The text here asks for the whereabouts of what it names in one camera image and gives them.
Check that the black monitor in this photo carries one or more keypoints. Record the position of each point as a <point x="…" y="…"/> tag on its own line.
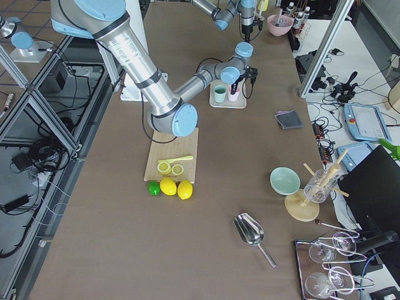
<point x="373" y="188"/>

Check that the metal black-tipped muddler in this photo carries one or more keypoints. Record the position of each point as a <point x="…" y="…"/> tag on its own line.
<point x="278" y="17"/>

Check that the wooden cup tree stand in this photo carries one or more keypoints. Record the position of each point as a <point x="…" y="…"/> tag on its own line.
<point x="303" y="205"/>

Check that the yellow plastic knife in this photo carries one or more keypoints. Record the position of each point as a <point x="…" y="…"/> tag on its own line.
<point x="176" y="159"/>

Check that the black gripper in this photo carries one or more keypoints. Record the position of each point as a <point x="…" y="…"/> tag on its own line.
<point x="245" y="31"/>
<point x="238" y="82"/>

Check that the wine glass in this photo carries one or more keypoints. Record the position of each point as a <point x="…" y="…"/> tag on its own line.
<point x="325" y="249"/>
<point x="323" y="286"/>

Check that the blue teach pendant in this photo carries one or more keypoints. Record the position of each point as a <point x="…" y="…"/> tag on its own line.
<point x="356" y="152"/>
<point x="365" y="123"/>

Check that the green cup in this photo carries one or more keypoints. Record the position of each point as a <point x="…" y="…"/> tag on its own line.
<point x="219" y="93"/>

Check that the metal scoop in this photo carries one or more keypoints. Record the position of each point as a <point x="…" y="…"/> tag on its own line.
<point x="251" y="232"/>

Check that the wooden cutting board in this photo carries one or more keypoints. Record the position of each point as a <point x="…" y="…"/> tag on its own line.
<point x="180" y="147"/>

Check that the aluminium frame post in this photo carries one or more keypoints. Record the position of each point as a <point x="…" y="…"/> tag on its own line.
<point x="338" y="18"/>

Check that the grey folded cloth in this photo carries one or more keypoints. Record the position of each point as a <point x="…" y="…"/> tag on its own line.
<point x="288" y="119"/>

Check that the pink cup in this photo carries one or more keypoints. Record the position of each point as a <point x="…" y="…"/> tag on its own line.
<point x="233" y="98"/>

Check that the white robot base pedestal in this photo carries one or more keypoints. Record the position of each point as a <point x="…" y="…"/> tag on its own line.
<point x="138" y="55"/>

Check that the clear textured glass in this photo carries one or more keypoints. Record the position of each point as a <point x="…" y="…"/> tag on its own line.
<point x="317" y="192"/>

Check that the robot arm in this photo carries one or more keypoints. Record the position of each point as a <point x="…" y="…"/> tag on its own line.
<point x="108" y="22"/>
<point x="223" y="17"/>

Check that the yellow cup on rack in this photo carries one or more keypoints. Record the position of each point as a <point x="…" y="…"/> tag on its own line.
<point x="263" y="5"/>

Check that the green bowl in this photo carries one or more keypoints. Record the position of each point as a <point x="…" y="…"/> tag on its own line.
<point x="284" y="181"/>

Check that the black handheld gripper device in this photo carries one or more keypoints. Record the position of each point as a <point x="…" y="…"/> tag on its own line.
<point x="345" y="92"/>

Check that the pink bowl with ice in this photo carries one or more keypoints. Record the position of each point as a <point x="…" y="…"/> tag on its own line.
<point x="281" y="27"/>

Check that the cream rabbit tray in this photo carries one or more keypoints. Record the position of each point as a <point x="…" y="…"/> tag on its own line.
<point x="237" y="101"/>

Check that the green lime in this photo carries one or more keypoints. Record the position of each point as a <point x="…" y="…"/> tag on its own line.
<point x="153" y="188"/>

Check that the whole lemon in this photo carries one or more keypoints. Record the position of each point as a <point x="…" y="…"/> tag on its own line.
<point x="185" y="190"/>
<point x="168" y="186"/>

